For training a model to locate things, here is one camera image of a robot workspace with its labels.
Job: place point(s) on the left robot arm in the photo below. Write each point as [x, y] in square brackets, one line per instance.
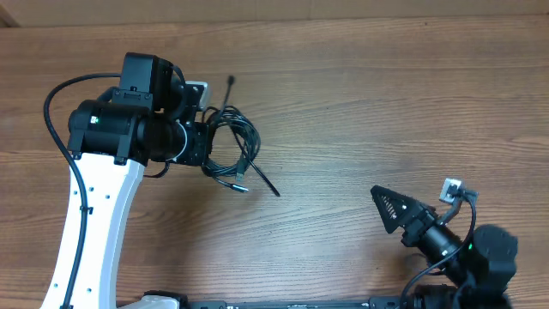
[149, 116]

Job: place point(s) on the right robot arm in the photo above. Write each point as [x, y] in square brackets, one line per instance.
[469, 266]

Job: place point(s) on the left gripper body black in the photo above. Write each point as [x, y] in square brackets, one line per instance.
[196, 144]

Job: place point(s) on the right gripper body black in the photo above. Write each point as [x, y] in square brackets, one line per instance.
[414, 236]

